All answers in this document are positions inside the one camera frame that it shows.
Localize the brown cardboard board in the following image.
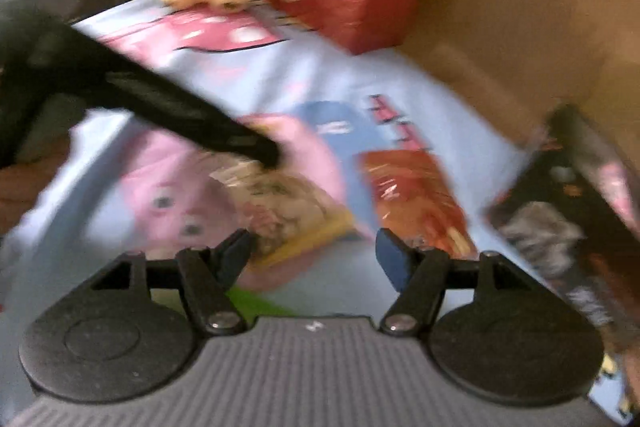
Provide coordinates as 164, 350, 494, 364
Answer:
400, 0, 640, 148

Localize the printed blanket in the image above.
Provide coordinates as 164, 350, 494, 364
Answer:
0, 0, 628, 424

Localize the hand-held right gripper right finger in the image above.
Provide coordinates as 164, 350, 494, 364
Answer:
376, 228, 539, 337

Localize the beige snack packet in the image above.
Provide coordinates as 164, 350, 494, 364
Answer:
210, 158, 359, 271

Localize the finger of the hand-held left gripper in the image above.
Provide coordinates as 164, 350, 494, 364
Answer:
106, 68, 281, 168

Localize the black cardboard box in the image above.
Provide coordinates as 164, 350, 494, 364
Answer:
482, 104, 640, 424

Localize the orange-red snack packet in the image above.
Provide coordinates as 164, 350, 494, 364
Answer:
357, 149, 482, 261

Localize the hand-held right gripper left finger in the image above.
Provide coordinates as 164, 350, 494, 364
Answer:
90, 228, 258, 336

